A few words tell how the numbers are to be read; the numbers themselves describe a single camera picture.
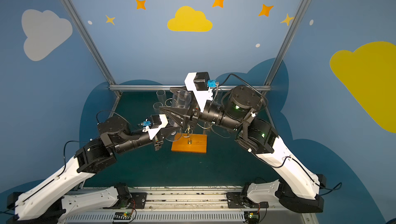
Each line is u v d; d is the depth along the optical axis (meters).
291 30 0.85
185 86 0.32
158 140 0.46
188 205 0.73
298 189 0.32
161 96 0.96
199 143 0.93
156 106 0.88
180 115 0.34
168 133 0.54
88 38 0.88
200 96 0.33
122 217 0.73
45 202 0.38
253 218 0.73
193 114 0.35
